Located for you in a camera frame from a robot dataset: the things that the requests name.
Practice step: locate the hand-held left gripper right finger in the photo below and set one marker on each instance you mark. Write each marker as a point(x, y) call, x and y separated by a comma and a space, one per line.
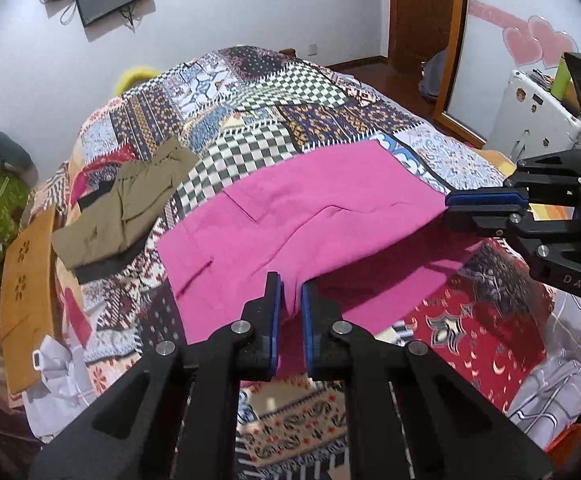
point(308, 320)

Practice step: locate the olive green pants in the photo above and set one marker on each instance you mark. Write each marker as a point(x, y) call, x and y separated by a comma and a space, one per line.
point(120, 210)

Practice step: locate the brown cloth with flower cutouts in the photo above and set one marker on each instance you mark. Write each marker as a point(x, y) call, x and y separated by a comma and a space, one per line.
point(25, 310)

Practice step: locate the grey backpack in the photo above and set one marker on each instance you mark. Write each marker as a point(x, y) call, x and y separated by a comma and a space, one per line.
point(435, 77)

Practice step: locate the pink pants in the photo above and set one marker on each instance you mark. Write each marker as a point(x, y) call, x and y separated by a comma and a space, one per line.
point(295, 210)

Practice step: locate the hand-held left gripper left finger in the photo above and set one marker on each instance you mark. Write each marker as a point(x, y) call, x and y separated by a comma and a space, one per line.
point(274, 310)

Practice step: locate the wall socket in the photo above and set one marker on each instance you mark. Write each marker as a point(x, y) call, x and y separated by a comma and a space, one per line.
point(313, 50)

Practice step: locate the pink heart sticker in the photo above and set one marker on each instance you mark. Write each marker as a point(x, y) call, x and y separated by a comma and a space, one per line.
point(525, 42)

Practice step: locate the yellow plush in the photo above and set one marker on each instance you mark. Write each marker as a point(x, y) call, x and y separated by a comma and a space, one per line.
point(133, 79)

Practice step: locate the patchwork bed blanket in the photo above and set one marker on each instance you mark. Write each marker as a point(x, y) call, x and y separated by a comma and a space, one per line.
point(270, 120)

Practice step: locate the white garment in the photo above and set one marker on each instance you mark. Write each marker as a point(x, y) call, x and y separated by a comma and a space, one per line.
point(55, 390)

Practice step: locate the wood framed mirror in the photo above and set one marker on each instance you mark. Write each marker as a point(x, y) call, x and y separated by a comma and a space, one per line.
point(453, 60)

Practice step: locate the white patterned bedsheet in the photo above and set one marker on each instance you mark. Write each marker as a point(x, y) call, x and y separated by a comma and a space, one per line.
point(555, 385)

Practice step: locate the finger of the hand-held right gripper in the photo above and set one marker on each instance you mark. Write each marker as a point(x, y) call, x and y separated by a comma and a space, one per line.
point(475, 220)
point(485, 197)

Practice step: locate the wooden door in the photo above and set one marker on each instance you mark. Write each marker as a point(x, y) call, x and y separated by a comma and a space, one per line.
point(420, 10)

